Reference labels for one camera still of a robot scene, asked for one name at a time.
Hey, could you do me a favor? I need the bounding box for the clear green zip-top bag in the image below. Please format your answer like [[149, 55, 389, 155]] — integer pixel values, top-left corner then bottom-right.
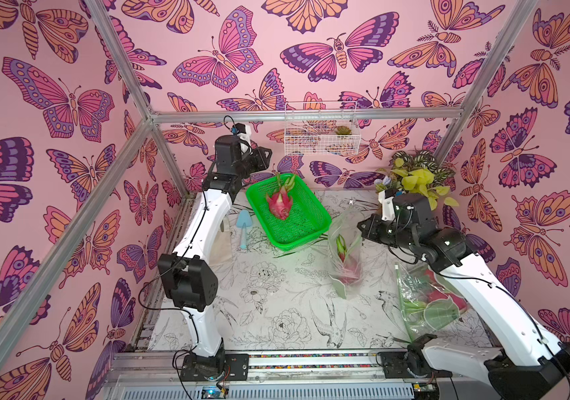
[[328, 199, 364, 299]]

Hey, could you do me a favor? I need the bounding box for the pink dragon fruit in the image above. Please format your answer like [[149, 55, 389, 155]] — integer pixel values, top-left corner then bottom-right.
[[336, 234, 361, 285], [266, 173, 296, 221]]

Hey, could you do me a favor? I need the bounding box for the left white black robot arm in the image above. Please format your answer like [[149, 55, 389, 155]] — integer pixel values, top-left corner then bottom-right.
[[157, 132, 272, 381]]

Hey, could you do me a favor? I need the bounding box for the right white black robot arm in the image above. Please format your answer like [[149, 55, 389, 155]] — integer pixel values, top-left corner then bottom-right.
[[358, 190, 570, 399]]

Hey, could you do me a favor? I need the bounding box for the potted plant in amber vase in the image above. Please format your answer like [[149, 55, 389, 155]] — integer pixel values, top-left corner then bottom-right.
[[374, 150, 459, 211]]

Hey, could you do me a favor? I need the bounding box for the green plastic basket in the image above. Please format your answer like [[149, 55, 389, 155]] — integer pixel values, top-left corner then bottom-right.
[[246, 173, 332, 251]]

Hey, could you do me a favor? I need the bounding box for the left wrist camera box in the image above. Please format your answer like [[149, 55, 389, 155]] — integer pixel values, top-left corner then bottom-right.
[[231, 123, 251, 148]]

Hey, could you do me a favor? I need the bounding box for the white wire wall basket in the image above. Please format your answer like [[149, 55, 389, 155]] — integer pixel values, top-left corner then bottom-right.
[[281, 101, 362, 158]]

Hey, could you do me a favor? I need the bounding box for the small succulent in wire basket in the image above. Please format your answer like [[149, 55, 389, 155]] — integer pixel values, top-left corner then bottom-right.
[[334, 125, 352, 136]]

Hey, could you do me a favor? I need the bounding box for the metal base rail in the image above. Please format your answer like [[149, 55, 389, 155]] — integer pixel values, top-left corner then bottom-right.
[[98, 349, 499, 399]]

